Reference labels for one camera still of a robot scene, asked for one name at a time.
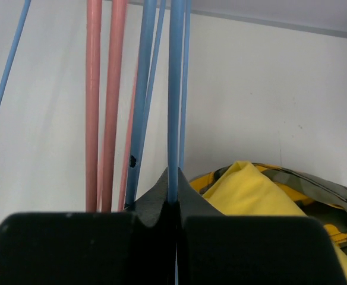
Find green camouflage trousers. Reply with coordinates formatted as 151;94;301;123
188;162;347;253

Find blue hanger with blue trousers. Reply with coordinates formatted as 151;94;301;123
124;1;166;207

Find pink wire hanger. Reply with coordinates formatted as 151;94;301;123
100;0;128;212

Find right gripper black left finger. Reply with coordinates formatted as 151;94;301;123
0;172;169;284

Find pink hanger with camouflage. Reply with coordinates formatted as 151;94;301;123
85;1;102;212

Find blue hanger with orange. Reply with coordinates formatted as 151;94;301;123
167;1;192;207

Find light blue hanger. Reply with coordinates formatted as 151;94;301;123
0;0;31;107

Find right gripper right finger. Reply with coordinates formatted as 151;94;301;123
178;177;347;284

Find yellow trousers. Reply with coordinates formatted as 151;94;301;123
190;161;347;277

